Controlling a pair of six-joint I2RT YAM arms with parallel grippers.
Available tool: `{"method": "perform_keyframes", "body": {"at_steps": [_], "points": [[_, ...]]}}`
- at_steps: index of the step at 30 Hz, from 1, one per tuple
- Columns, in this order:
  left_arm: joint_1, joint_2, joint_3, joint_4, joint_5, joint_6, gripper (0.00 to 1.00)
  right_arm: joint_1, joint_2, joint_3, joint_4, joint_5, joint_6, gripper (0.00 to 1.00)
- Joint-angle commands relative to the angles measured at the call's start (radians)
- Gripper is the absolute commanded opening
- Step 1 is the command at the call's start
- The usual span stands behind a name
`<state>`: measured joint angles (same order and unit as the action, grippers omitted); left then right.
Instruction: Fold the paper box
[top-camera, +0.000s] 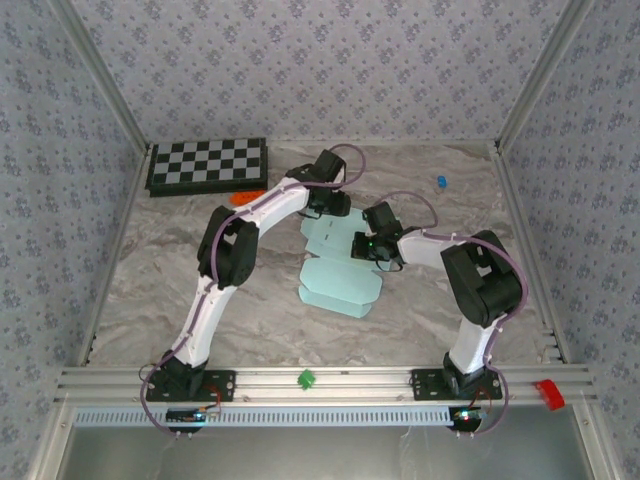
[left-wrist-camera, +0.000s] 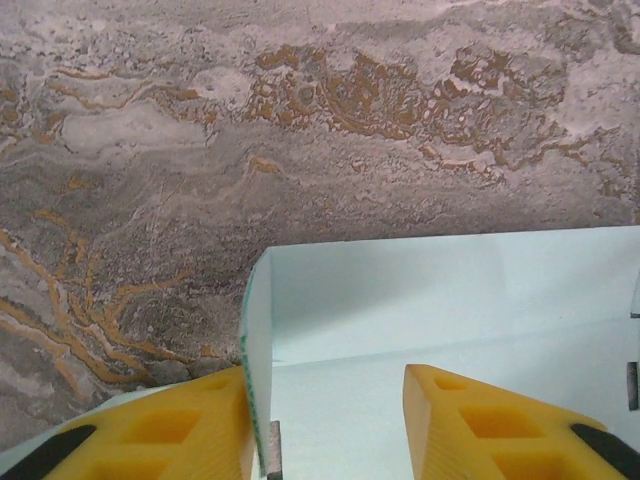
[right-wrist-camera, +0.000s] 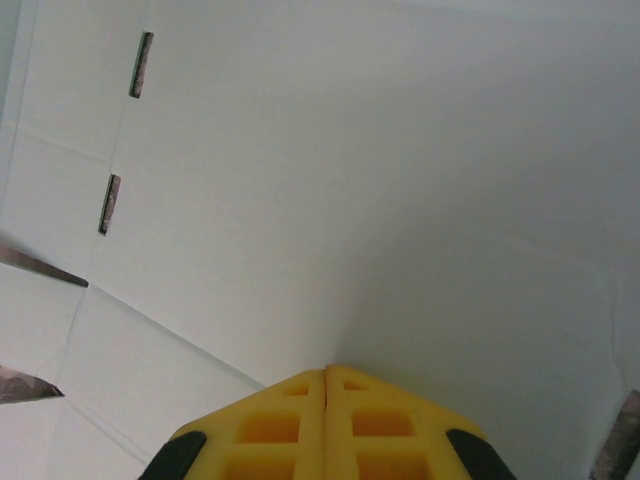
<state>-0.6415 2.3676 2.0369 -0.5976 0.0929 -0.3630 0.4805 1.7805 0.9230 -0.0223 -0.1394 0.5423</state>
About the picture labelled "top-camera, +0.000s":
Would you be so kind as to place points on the light teal paper box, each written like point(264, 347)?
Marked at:
point(335, 285)

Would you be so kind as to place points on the orange toy block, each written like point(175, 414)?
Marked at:
point(242, 197)

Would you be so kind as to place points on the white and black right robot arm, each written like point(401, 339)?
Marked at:
point(470, 345)

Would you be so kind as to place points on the grey metal sheet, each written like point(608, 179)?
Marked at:
point(325, 455)

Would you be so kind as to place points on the aluminium frame cross rail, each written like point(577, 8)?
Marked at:
point(350, 387)

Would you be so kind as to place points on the aluminium frame side rail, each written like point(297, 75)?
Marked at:
point(545, 320)
point(131, 200)

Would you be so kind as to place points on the small circuit board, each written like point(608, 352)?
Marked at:
point(187, 415)
point(467, 416)

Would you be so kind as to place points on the green connector piece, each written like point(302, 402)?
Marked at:
point(306, 379)

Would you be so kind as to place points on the red plastic piece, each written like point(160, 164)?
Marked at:
point(550, 395)

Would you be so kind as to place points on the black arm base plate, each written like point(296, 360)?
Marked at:
point(222, 385)
point(425, 384)

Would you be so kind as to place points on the aluminium frame post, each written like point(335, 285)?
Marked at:
point(102, 75)
point(542, 75)

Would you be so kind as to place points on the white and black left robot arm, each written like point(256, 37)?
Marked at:
point(210, 310)

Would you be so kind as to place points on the black and white chessboard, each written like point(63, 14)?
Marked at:
point(210, 162)

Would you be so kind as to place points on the small blue object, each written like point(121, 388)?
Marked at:
point(441, 181)

